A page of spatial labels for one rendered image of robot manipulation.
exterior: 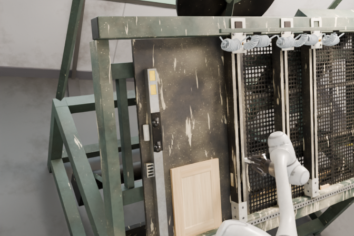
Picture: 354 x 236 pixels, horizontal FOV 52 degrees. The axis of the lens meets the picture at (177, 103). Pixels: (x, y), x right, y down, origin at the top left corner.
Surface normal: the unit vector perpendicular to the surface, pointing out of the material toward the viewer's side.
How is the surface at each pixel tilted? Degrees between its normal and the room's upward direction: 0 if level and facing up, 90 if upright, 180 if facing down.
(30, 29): 90
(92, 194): 0
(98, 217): 0
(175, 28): 50
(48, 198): 0
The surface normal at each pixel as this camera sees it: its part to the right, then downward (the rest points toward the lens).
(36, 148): 0.28, -0.72
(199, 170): 0.51, 0.07
